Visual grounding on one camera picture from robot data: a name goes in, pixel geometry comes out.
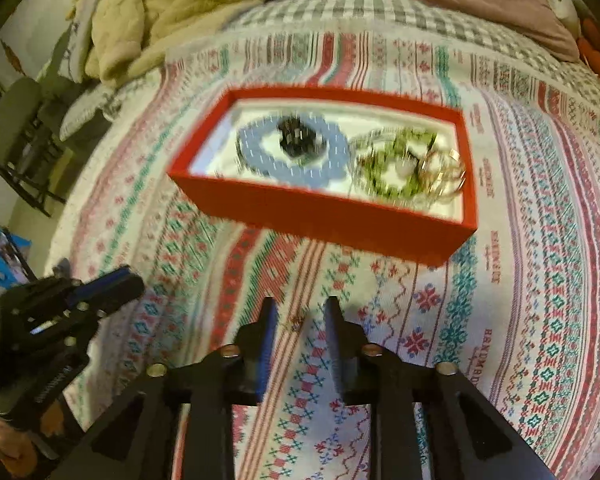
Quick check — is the light blue beaded bracelet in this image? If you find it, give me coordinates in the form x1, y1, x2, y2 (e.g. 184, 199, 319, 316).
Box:
235, 112, 352, 190

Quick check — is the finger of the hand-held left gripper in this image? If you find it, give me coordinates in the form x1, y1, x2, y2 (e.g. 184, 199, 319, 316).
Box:
62, 265, 147, 313

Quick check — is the clear beaded bracelet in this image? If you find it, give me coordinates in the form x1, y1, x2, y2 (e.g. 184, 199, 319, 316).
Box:
349, 129, 468, 208

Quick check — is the white plush toy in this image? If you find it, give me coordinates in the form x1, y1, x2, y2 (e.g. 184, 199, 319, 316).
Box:
544, 0, 582, 37

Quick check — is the red jewelry box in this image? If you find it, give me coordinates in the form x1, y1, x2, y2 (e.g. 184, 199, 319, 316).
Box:
167, 87, 479, 268

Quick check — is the patterned knit blanket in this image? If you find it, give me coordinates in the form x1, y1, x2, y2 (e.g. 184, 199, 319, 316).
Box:
45, 30, 600, 480

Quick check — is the grey checkered bed sheet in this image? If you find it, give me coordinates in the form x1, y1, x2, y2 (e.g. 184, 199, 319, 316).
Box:
57, 0, 583, 143

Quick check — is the yellow-green beaded bracelet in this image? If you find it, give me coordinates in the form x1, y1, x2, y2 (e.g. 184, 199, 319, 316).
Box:
352, 127, 442, 202

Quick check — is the dark chair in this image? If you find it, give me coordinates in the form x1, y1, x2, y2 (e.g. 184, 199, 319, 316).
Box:
0, 76, 82, 218

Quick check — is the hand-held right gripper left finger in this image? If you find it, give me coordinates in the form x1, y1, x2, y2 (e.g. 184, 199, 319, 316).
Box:
50, 296, 281, 480

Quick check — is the blue box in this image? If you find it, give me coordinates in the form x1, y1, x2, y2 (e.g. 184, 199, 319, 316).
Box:
0, 227, 33, 292

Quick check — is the green purple beaded bracelet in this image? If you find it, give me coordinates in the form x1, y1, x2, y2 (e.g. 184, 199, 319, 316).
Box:
274, 115, 327, 167

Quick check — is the beige quilted blanket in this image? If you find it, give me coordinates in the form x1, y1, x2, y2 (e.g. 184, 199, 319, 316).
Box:
82, 0, 291, 97

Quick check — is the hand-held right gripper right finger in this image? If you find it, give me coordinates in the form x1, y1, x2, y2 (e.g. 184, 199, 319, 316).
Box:
322, 295, 558, 480

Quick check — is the person's left hand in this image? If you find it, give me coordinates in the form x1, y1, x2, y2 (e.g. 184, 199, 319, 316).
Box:
0, 402, 67, 467

